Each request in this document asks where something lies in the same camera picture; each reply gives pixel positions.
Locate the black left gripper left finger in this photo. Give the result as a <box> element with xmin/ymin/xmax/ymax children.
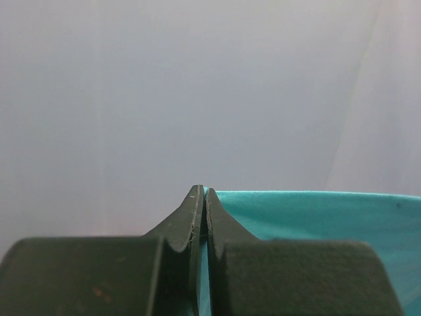
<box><xmin>1</xmin><ymin>185</ymin><xmax>204</xmax><ymax>315</ymax></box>

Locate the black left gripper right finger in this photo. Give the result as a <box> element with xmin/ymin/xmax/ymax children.
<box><xmin>206</xmin><ymin>190</ymin><xmax>403</xmax><ymax>315</ymax></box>

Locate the turquoise t shirt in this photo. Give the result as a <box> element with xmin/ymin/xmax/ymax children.
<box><xmin>216</xmin><ymin>191</ymin><xmax>420</xmax><ymax>315</ymax></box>

